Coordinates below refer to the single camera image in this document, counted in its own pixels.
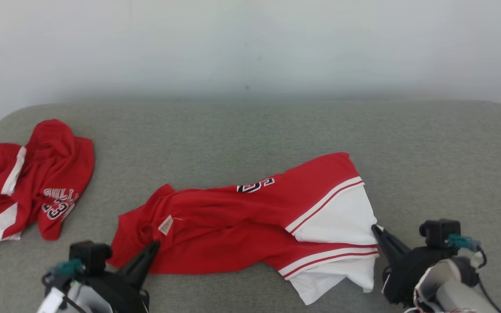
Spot grey fabric sofa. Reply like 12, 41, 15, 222
0, 101, 501, 313

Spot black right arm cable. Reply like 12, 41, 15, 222
472, 248, 501, 313

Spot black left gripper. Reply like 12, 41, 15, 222
85, 240, 161, 313

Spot teal left camera connector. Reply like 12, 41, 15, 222
46, 260, 84, 279

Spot teal right camera connector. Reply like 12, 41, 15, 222
446, 234, 481, 253

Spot red white-sleeved basketball jersey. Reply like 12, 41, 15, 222
107, 152, 379, 306

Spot red basketball shorts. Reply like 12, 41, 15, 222
0, 119, 95, 243

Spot teal camera connector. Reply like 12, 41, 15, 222
46, 260, 84, 279
446, 234, 481, 253

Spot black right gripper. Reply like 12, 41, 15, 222
371, 224, 455, 306

